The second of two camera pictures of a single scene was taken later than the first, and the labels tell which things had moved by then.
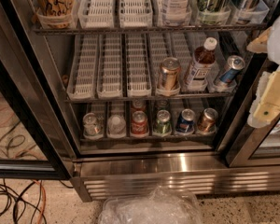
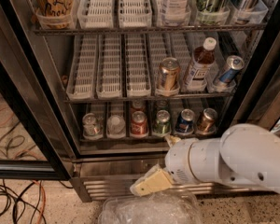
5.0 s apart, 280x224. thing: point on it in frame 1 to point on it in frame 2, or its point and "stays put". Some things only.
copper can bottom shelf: x=206 y=122 stays put
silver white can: x=117 y=126 stays put
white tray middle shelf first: x=84 y=71 stays put
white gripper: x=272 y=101 to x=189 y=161
